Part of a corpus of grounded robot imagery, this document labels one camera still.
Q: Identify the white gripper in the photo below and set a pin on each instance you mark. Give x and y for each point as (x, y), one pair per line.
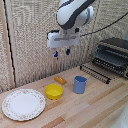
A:
(61, 39)

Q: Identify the small brown bread loaf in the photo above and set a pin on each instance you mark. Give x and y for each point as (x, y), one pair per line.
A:
(60, 80)

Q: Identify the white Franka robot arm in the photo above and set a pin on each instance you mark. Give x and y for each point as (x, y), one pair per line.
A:
(71, 13)

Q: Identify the blue cup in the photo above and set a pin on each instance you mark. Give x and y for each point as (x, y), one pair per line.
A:
(80, 85)

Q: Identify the yellow bowl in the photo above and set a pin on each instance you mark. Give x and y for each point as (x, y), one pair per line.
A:
(54, 91)

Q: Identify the black oven rack tray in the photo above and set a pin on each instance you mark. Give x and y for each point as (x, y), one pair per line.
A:
(95, 74)

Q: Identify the black toaster oven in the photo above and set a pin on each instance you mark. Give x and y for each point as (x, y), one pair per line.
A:
(112, 56)

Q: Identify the white floral rim plate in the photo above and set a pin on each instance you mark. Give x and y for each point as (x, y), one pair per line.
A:
(23, 104)

